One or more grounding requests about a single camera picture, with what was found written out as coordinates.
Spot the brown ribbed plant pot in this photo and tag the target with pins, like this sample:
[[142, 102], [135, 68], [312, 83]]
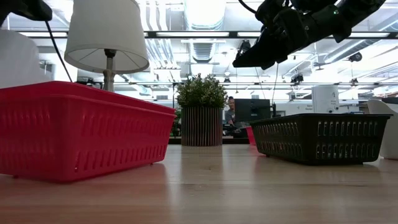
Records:
[[202, 126]]

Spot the black hanging spotlight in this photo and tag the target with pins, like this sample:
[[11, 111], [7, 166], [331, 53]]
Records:
[[244, 46]]

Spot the large black plastic basket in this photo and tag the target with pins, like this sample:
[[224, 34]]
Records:
[[311, 140]]

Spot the black computer monitor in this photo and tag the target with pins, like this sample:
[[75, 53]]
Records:
[[252, 110]]

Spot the silver lamp base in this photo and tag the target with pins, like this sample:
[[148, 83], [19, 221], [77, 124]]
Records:
[[109, 77]]

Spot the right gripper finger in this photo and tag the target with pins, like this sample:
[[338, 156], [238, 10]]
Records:
[[276, 62], [261, 53]]

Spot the white cylindrical kiosk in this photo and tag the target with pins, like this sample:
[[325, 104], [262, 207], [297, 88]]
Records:
[[325, 99]]

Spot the black ceiling camera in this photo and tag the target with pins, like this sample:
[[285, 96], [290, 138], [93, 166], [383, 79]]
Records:
[[355, 57]]

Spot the person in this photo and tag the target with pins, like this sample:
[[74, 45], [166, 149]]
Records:
[[230, 113]]

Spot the black overhead frame bar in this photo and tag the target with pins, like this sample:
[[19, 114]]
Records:
[[192, 34]]

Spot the large red plastic basket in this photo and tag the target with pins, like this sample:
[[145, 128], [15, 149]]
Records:
[[77, 146]]

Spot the white lamp shade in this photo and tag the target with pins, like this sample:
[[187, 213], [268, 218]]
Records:
[[102, 40]]

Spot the green artificial plant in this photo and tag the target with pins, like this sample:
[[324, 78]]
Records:
[[202, 91]]

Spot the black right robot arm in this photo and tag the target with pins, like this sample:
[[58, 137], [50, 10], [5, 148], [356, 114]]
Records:
[[357, 12]]

